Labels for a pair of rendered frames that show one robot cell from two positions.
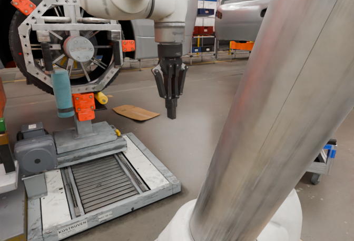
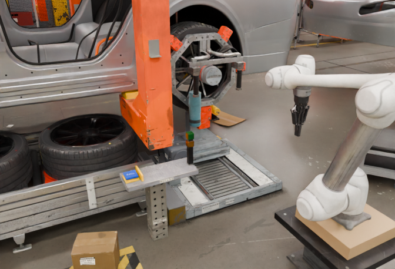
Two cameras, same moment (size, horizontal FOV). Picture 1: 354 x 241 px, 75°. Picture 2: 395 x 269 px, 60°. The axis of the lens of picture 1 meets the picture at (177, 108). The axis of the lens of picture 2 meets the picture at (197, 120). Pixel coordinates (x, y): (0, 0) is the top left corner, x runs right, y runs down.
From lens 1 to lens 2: 126 cm
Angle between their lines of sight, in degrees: 6
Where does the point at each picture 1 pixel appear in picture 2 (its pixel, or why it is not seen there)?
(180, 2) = not seen: hidden behind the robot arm
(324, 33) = (363, 133)
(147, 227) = (261, 211)
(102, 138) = (211, 143)
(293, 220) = (363, 185)
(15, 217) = (173, 196)
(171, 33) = (305, 92)
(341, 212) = not seen: outside the picture
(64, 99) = (197, 113)
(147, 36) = (252, 54)
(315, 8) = (362, 128)
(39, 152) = (184, 153)
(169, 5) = not seen: hidden behind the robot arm
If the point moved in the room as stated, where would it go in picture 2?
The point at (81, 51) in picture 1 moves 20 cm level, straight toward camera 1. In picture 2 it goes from (213, 78) to (223, 86)
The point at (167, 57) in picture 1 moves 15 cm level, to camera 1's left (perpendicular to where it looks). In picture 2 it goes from (300, 103) to (271, 103)
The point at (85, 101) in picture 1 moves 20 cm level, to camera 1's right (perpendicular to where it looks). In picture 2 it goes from (204, 113) to (231, 114)
